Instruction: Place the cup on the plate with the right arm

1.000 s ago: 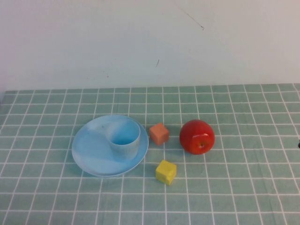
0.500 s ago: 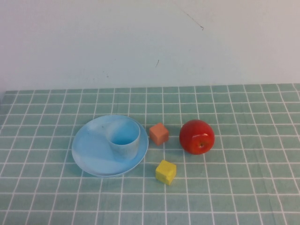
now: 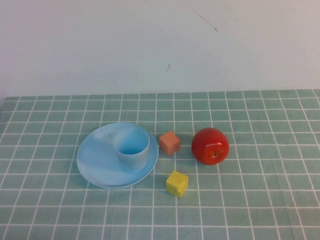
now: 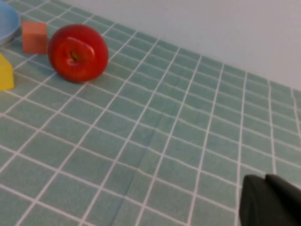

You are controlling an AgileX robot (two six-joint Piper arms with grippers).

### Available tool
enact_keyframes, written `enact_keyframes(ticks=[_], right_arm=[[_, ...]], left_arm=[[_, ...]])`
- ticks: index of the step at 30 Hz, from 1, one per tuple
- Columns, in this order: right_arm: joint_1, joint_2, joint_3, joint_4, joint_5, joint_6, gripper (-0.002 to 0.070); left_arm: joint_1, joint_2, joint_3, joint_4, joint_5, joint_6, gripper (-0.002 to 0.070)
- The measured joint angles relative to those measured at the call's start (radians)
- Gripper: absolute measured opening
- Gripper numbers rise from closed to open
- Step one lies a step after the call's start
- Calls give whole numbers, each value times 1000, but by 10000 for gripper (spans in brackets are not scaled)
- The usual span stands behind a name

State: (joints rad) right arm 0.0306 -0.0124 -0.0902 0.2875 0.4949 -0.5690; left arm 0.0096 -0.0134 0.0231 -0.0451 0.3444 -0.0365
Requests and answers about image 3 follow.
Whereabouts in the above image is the light blue plastic cup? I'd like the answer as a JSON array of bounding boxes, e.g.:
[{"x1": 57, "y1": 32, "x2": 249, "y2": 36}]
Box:
[{"x1": 112, "y1": 127, "x2": 150, "y2": 173}]

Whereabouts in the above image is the light blue plate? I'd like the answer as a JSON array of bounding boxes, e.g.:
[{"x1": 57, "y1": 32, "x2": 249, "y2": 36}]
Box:
[{"x1": 76, "y1": 121, "x2": 160, "y2": 190}]

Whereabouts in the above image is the orange cube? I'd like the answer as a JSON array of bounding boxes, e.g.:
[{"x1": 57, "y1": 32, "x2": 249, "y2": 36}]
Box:
[{"x1": 159, "y1": 130, "x2": 181, "y2": 156}]

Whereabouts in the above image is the red apple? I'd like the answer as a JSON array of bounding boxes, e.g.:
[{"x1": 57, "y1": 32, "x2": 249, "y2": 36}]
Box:
[{"x1": 191, "y1": 127, "x2": 230, "y2": 166}]

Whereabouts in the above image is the yellow cube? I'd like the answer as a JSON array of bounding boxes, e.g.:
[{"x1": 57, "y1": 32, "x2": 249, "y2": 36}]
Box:
[{"x1": 165, "y1": 170, "x2": 189, "y2": 198}]

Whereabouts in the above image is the green checked tablecloth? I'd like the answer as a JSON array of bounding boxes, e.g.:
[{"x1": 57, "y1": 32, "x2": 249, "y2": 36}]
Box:
[{"x1": 0, "y1": 89, "x2": 320, "y2": 240}]

